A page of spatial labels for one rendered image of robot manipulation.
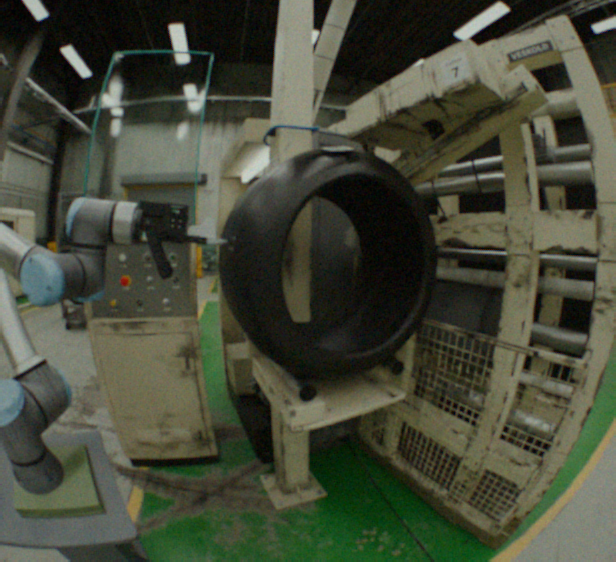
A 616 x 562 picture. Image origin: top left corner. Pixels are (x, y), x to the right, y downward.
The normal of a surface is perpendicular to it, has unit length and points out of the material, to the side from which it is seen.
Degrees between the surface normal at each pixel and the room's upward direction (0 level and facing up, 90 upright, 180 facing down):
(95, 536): 0
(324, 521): 0
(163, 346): 90
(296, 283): 90
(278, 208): 84
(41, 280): 90
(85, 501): 2
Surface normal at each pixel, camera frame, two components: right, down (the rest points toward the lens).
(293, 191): 0.29, -0.07
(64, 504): -0.01, -1.00
